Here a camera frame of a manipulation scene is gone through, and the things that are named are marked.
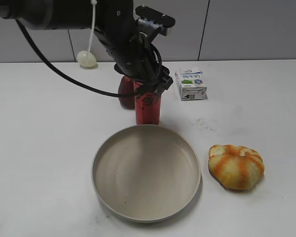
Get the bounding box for pale round lamp ball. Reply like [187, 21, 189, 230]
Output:
[76, 51, 98, 68]

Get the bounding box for black cable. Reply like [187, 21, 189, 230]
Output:
[14, 19, 163, 98]

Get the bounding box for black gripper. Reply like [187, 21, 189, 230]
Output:
[95, 23, 173, 94]

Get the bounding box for beige round plate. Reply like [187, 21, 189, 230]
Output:
[92, 125, 201, 223]

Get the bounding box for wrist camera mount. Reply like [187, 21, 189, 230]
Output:
[135, 5, 176, 36]

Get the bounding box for red cola can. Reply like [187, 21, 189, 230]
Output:
[135, 92, 161, 125]

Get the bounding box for dark red apple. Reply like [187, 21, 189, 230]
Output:
[117, 76, 135, 111]

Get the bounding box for small milk carton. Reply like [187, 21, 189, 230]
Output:
[175, 67, 207, 101]

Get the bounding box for white cable tie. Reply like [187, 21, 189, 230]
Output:
[87, 0, 97, 54]

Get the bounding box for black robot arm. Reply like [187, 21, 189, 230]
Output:
[0, 0, 176, 95]

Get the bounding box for orange striped bread bun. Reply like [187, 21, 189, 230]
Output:
[208, 144, 265, 191]

